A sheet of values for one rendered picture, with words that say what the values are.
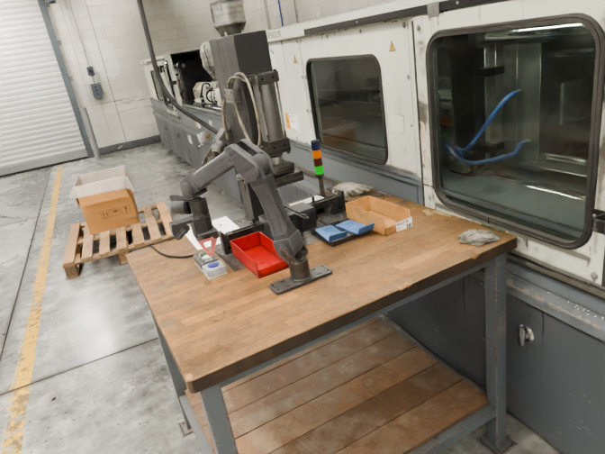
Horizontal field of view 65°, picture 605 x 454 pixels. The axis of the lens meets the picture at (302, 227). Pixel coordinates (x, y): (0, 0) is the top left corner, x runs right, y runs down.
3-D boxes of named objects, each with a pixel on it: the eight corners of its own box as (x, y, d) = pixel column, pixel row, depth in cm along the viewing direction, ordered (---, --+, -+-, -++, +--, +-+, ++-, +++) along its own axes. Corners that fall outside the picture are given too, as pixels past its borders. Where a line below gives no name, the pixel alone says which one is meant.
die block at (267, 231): (272, 242, 182) (268, 224, 179) (262, 235, 191) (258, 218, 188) (317, 227, 190) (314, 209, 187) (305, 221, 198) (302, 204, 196)
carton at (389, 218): (384, 238, 172) (383, 218, 169) (347, 221, 193) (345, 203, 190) (412, 228, 177) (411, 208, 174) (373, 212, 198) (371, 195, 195)
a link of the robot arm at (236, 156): (174, 184, 151) (238, 138, 134) (191, 175, 158) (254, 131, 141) (194, 216, 152) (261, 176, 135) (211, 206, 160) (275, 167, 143)
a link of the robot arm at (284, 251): (276, 247, 143) (293, 248, 141) (289, 235, 150) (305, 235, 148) (280, 266, 145) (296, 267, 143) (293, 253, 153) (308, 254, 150)
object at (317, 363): (258, 619, 145) (186, 382, 112) (178, 422, 228) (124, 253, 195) (516, 443, 188) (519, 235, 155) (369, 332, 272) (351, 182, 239)
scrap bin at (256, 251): (258, 278, 156) (255, 262, 153) (232, 255, 177) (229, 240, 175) (291, 267, 160) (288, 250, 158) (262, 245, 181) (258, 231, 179)
